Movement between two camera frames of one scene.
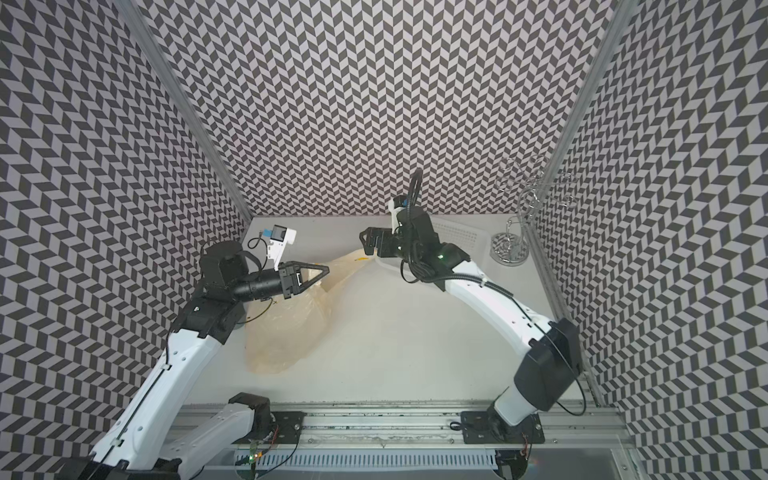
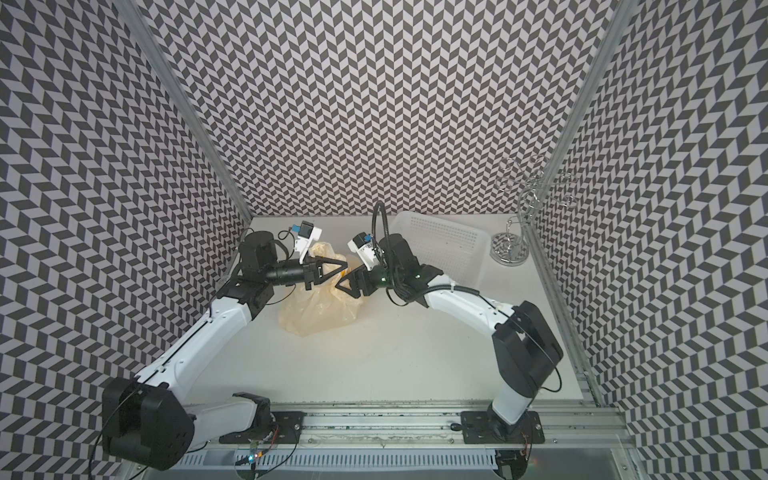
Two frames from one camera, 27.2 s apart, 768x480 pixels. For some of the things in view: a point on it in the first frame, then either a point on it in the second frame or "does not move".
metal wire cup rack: [510, 247] does not move
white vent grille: [439, 459] does not move
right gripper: [384, 235] → [354, 276]
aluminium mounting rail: [602, 426] does not move
